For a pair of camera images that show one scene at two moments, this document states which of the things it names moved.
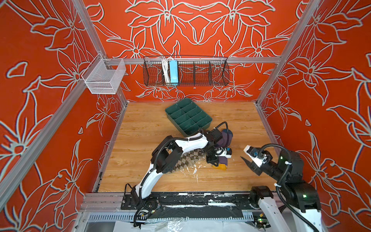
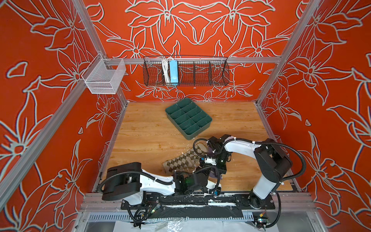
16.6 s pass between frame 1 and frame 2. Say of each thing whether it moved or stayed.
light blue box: stayed
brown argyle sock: stayed
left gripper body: moved
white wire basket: stayed
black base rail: stayed
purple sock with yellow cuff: moved
